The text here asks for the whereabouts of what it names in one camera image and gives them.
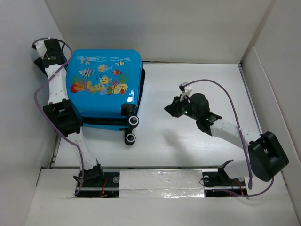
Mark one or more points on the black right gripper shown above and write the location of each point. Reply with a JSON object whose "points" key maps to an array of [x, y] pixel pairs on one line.
{"points": [[174, 108]]}

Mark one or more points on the blue child suitcase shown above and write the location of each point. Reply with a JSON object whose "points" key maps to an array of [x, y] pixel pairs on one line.
{"points": [[106, 87]]}

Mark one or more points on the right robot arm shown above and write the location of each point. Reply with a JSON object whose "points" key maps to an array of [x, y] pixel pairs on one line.
{"points": [[264, 151]]}

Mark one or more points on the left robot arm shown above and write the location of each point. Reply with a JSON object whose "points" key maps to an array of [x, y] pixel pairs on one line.
{"points": [[53, 102]]}

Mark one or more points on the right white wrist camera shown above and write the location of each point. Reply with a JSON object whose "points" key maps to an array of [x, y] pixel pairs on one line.
{"points": [[186, 90]]}

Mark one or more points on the metal base rail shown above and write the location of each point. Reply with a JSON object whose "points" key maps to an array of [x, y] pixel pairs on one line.
{"points": [[64, 186]]}

